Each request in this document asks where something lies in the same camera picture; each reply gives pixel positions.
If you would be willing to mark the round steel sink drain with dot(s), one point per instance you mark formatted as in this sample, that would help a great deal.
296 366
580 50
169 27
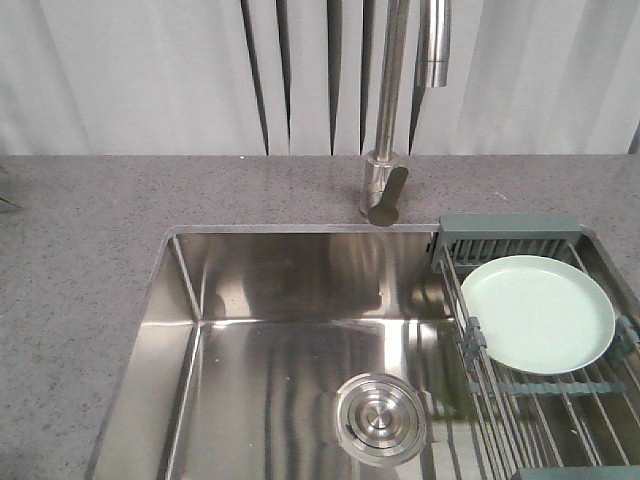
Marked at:
380 419

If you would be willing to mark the grey metal dish rack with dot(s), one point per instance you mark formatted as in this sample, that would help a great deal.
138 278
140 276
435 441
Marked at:
578 425

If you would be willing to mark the green spider plant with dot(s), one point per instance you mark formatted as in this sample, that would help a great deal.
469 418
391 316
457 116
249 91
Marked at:
8 206

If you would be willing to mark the stainless steel sink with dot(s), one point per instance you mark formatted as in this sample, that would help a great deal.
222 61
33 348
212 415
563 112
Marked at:
249 333

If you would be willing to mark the white pleated curtain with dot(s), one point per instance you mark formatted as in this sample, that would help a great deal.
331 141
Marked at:
303 78

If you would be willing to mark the chrome kitchen faucet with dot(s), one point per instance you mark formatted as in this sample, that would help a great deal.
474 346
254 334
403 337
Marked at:
385 174

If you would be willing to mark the light green round plate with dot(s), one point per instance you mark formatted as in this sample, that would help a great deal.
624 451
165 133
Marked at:
539 315

